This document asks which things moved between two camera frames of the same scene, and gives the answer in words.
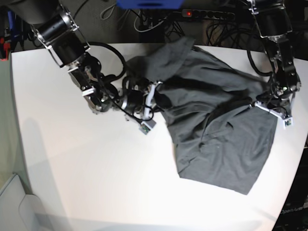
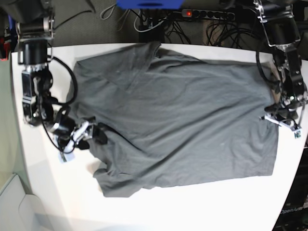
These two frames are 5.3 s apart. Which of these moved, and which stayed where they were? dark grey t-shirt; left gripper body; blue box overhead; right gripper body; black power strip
Moved: right gripper body; left gripper body; dark grey t-shirt
Stayed: blue box overhead; black power strip
